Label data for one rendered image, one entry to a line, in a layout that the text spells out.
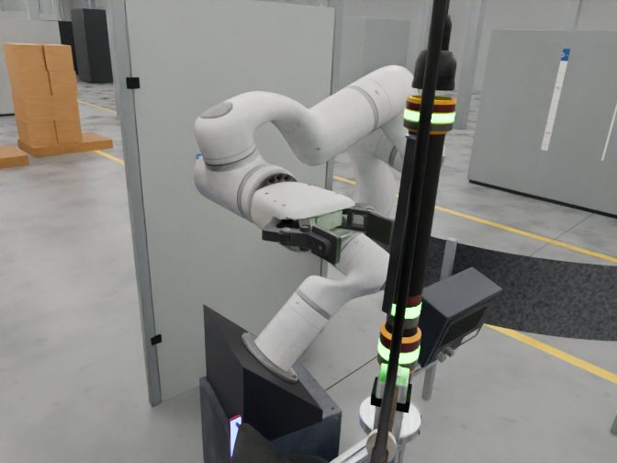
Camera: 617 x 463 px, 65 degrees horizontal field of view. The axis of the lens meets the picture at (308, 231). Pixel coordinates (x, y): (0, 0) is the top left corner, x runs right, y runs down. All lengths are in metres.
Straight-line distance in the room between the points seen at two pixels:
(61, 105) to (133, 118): 6.42
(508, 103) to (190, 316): 5.38
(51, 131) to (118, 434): 6.44
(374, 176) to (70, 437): 2.14
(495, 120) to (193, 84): 5.33
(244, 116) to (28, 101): 7.85
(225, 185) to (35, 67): 7.85
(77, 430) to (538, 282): 2.35
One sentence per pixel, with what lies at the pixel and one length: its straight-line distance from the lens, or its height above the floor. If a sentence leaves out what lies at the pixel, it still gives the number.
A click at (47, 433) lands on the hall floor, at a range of 2.88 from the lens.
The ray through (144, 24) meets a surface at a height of 1.87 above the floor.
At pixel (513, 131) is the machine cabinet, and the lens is 7.01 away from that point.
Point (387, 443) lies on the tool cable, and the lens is 0.44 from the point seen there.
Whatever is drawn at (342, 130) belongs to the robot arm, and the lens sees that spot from 0.78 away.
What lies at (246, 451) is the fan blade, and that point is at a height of 1.44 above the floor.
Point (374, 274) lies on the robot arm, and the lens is 1.25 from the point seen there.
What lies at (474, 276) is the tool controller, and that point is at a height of 1.25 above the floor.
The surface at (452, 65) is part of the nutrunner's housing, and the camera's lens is 0.44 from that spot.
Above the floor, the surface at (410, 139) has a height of 1.77.
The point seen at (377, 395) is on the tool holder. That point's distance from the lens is 0.52.
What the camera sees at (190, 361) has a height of 0.18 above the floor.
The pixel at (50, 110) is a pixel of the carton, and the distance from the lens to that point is 8.55.
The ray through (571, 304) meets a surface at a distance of 2.63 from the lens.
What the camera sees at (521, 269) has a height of 0.88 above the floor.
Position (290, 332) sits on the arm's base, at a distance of 1.28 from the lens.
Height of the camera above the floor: 1.85
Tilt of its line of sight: 22 degrees down
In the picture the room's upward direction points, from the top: 3 degrees clockwise
